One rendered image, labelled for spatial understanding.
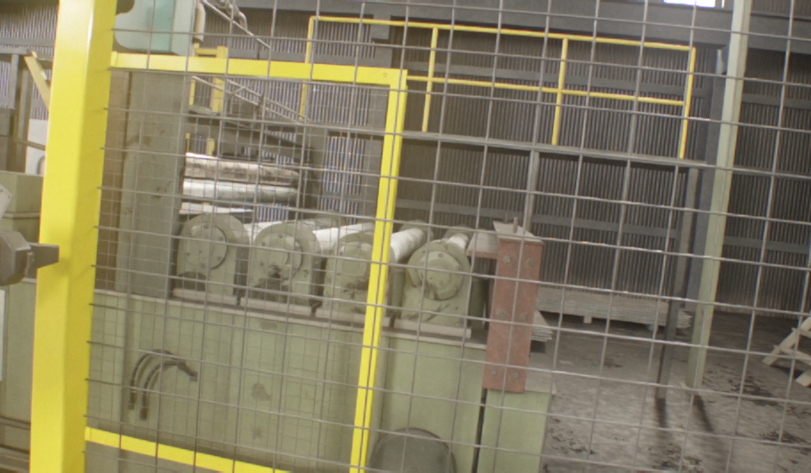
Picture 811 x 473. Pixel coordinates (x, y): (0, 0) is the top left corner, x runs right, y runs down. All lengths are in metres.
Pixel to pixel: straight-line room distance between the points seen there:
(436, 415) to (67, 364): 1.86
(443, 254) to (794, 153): 10.78
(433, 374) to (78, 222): 1.86
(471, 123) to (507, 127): 0.67
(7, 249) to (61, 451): 0.31
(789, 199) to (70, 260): 12.36
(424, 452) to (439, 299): 0.62
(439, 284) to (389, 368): 0.40
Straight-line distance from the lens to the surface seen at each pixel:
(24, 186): 3.22
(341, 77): 2.06
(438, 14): 11.20
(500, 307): 2.30
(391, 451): 2.57
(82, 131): 0.83
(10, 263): 0.71
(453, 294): 2.45
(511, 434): 2.55
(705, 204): 11.56
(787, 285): 12.80
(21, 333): 3.23
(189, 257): 2.73
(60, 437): 0.90
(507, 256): 2.28
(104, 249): 2.90
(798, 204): 12.78
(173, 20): 2.65
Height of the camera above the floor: 1.44
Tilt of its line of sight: 4 degrees down
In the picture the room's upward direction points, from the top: 6 degrees clockwise
